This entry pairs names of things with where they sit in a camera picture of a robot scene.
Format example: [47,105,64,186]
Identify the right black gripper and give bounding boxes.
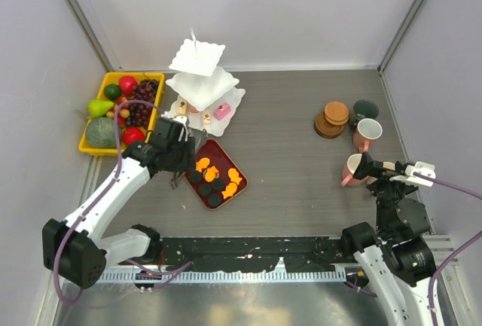
[352,151,416,233]

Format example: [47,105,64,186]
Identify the metal tweezers tongs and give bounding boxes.
[169,128,208,190]

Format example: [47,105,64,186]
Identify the pink cake slice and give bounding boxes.
[189,105,199,114]

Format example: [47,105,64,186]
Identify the cream cake with chocolate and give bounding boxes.
[203,108,211,128]

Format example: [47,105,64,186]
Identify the pink cake with cherry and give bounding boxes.
[214,102,231,121]

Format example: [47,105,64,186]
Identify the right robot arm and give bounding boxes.
[340,152,440,325]

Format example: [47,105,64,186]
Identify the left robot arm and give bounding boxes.
[42,116,198,289]

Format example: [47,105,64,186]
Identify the cream cup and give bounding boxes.
[366,177,378,186]

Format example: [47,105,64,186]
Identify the pink mug lying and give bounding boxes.
[340,154,368,187]

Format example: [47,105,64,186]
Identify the orange fish cookie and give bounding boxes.
[196,157,210,172]

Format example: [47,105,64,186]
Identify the black round cookie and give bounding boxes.
[188,170,203,184]

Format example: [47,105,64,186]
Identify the pink mug upright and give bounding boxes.
[352,118,383,153]

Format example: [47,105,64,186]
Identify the red lacquer snack tray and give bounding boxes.
[183,139,249,212]

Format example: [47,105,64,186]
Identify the red apple at front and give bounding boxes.
[121,127,145,146]

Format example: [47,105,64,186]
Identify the red apple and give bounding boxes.
[121,127,145,146]
[118,76,138,96]

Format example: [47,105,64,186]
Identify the dark purple grape bunch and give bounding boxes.
[126,79,159,129]

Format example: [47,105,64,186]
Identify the stack of wooden coasters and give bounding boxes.
[313,101,349,139]

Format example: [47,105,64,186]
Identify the dark green mug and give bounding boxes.
[348,99,380,131]

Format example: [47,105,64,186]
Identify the white three-tier serving stand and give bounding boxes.
[164,32,246,137]

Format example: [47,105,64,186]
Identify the small red cherry cluster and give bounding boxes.
[105,96,130,127]

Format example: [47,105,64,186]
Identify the green melon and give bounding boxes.
[86,117,116,148]

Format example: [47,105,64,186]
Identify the red apple at back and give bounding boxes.
[118,76,138,96]

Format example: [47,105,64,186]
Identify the green lime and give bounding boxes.
[103,84,123,102]

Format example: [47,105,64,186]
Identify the green pear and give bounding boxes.
[87,99,114,118]

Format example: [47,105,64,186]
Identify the yellow plastic fruit bin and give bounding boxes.
[79,72,165,157]

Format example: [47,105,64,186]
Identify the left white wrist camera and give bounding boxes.
[172,115,189,142]

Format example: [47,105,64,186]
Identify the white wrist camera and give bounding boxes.
[172,115,189,142]
[389,161,436,187]

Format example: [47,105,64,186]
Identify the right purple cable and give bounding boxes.
[413,173,482,326]

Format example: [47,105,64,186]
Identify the purple cable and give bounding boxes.
[52,100,193,304]
[413,173,482,326]

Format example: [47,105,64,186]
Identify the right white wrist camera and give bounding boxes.
[389,161,436,187]

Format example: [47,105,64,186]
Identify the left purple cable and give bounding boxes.
[52,100,193,304]

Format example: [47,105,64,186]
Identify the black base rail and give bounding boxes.
[158,236,357,273]

